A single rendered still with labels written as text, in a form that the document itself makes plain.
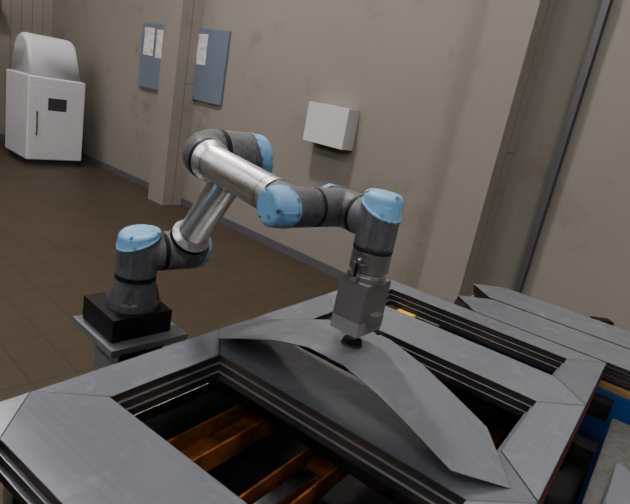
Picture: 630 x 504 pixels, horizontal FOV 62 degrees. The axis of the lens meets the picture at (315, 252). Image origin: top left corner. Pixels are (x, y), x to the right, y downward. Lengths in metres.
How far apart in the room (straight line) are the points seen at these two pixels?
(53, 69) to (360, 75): 4.25
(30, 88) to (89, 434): 6.51
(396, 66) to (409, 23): 0.30
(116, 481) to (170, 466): 0.08
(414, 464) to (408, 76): 3.41
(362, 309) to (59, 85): 6.64
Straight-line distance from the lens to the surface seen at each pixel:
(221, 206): 1.42
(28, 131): 7.33
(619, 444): 1.57
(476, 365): 1.40
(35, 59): 7.41
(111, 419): 0.97
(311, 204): 0.94
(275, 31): 5.12
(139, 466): 0.88
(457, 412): 1.06
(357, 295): 0.97
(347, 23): 4.55
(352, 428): 1.02
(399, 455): 0.99
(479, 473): 0.99
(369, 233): 0.95
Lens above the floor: 1.42
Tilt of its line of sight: 16 degrees down
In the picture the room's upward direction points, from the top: 11 degrees clockwise
